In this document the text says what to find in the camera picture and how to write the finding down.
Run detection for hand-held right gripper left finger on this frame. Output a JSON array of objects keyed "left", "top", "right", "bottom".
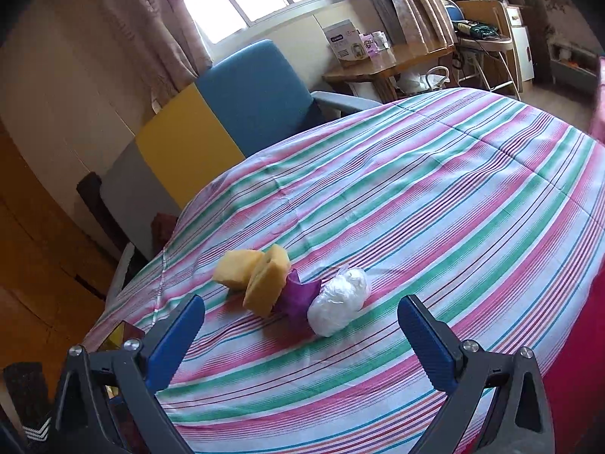
[{"left": 47, "top": 294, "right": 206, "bottom": 454}]

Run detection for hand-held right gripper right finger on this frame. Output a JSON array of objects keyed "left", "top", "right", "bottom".
[{"left": 397, "top": 294, "right": 556, "bottom": 454}]

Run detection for maroon gift box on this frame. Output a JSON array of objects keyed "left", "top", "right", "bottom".
[{"left": 82, "top": 320, "right": 143, "bottom": 454}]

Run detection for pale yellow sponge block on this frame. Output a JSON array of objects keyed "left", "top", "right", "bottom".
[{"left": 212, "top": 249, "right": 266, "bottom": 290}]

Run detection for crumpled white plastic bag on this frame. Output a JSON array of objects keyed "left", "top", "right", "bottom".
[{"left": 307, "top": 267, "right": 369, "bottom": 338}]

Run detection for large yellow sponge block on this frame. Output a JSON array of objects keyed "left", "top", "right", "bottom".
[{"left": 243, "top": 244, "right": 291, "bottom": 317}]

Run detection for dark red cushion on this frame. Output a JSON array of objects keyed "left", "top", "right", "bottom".
[{"left": 150, "top": 213, "right": 179, "bottom": 257}]

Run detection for purple snack packet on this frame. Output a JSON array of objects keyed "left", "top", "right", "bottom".
[{"left": 271, "top": 268, "right": 323, "bottom": 323}]

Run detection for grey panel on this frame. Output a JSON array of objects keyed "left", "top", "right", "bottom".
[{"left": 101, "top": 144, "right": 181, "bottom": 257}]

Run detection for red cloth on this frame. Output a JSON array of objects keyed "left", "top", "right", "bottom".
[{"left": 541, "top": 56, "right": 605, "bottom": 454}]

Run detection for yellow panel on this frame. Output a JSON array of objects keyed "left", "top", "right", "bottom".
[{"left": 135, "top": 82, "right": 247, "bottom": 211}]

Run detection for blue chair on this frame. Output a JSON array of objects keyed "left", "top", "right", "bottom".
[{"left": 195, "top": 40, "right": 381, "bottom": 158}]

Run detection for wooden side table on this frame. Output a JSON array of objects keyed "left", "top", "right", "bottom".
[{"left": 322, "top": 42, "right": 457, "bottom": 105}]

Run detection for white metal folding stand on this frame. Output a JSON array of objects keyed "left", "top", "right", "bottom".
[{"left": 443, "top": 0, "right": 521, "bottom": 96}]

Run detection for small pink packages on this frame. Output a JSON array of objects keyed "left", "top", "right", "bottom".
[{"left": 358, "top": 30, "right": 391, "bottom": 54}]

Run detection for printed cardboard box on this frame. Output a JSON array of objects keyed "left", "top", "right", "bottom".
[{"left": 323, "top": 19, "right": 372, "bottom": 63}]

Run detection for white cabinet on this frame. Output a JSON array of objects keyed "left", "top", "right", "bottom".
[{"left": 504, "top": 4, "right": 537, "bottom": 83}]

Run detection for patterned beige curtain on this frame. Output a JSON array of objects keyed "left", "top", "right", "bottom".
[
  {"left": 111, "top": 0, "right": 214, "bottom": 101},
  {"left": 372, "top": 0, "right": 457, "bottom": 49}
]

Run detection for white plastic bag with handles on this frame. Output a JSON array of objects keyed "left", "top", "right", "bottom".
[{"left": 396, "top": 65, "right": 451, "bottom": 94}]

